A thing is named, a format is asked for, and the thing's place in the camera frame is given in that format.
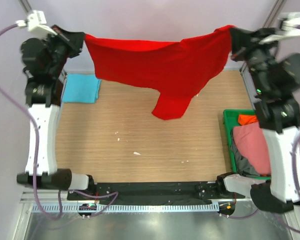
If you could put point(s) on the folded light blue t-shirt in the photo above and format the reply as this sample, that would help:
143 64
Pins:
81 88

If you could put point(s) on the pink t-shirt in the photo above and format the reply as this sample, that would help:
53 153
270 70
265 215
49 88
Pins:
251 143

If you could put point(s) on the white slotted cable duct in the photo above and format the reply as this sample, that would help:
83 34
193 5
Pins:
85 207

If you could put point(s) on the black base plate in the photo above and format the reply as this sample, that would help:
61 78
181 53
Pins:
164 193

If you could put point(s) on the grey t-shirt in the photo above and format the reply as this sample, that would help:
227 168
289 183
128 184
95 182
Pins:
242 164

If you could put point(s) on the left aluminium frame post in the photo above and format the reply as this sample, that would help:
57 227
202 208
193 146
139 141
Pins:
26 6

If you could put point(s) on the orange t-shirt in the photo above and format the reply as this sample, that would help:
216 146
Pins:
244 119

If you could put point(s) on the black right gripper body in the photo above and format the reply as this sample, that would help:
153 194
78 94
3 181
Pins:
253 46

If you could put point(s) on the green plastic bin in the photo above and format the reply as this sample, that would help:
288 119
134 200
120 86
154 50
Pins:
230 117

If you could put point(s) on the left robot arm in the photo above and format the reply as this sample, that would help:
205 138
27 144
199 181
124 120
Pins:
44 58

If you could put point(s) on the right aluminium frame post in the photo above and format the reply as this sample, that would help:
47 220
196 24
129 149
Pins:
274 14

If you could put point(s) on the red t-shirt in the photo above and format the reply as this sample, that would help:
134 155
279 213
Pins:
178 70

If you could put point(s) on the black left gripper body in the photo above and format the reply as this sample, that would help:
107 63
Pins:
70 49

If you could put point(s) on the aluminium frame post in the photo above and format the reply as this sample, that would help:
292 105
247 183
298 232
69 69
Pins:
26 6
274 14

